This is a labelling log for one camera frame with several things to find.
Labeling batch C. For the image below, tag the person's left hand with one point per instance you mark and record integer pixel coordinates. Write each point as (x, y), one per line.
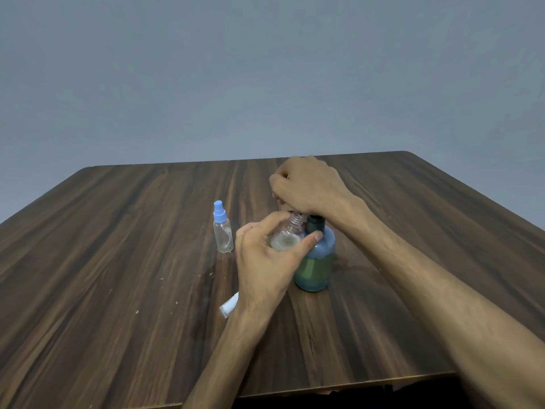
(262, 274)

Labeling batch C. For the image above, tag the white spray cap with tube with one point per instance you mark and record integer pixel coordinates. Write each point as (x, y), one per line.
(229, 305)

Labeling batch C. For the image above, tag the blue-capped small spray bottle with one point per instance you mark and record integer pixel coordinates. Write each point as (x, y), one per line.
(223, 236)

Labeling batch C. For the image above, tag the blue green pump bottle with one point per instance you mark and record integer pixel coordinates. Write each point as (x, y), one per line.
(317, 266)

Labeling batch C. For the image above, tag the clear small bottle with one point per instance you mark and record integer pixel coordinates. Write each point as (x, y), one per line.
(287, 236)

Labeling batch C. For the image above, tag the person's right forearm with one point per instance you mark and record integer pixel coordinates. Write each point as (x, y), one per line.
(447, 302)

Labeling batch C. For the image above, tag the person's right hand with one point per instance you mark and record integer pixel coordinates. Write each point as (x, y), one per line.
(315, 187)

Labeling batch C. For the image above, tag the person's left forearm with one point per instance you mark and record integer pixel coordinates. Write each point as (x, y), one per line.
(221, 362)

